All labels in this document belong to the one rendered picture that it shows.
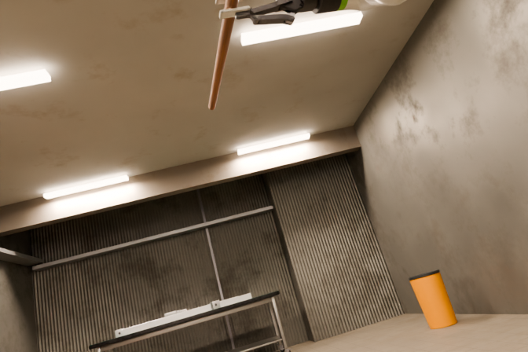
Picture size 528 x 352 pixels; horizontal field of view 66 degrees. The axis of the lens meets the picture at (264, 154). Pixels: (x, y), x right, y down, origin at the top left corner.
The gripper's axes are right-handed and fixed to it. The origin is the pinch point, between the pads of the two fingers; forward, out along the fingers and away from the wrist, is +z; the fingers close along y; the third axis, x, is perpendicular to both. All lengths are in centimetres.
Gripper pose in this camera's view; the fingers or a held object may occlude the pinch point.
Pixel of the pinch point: (232, 5)
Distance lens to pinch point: 101.9
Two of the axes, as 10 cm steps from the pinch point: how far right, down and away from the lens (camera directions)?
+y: 2.4, 9.6, -1.4
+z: -9.5, 2.1, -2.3
